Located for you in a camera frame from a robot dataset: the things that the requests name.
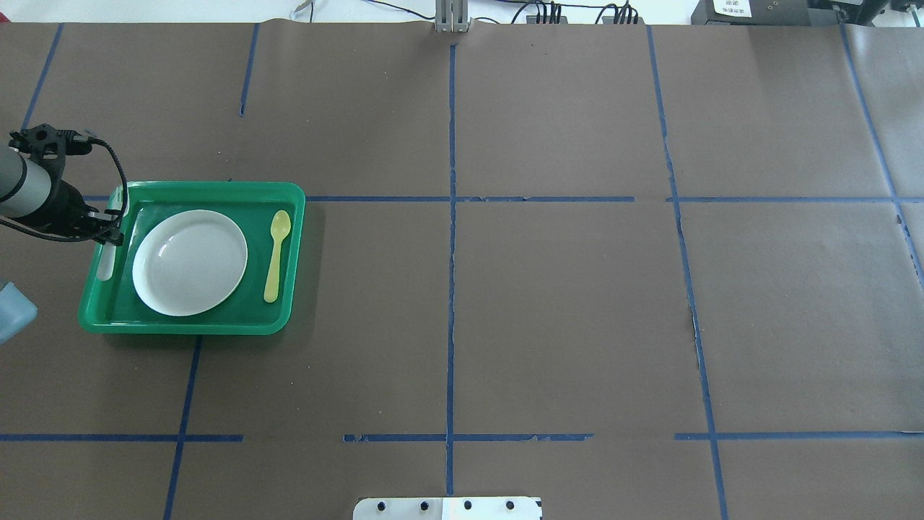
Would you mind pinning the green plastic tray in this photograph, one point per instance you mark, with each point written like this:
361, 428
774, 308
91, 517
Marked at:
112, 306

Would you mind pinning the dark grey control box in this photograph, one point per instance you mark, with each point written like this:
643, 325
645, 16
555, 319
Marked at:
770, 13

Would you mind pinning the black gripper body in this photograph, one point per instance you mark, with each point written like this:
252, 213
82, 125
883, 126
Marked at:
67, 207

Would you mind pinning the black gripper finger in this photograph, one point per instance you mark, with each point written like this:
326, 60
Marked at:
107, 215
107, 236

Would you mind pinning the yellow plastic spoon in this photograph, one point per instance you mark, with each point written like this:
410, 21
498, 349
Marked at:
280, 228

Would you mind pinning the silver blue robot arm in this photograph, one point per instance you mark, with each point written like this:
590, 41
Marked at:
14, 163

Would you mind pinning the white round plate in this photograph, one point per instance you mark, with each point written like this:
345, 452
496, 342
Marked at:
189, 263

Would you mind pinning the grey aluminium frame post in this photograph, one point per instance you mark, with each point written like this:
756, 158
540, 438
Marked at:
452, 16

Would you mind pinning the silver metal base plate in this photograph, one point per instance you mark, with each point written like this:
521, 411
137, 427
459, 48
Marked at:
472, 507

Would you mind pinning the pale mint plastic fork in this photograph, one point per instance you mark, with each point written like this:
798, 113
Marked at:
106, 263

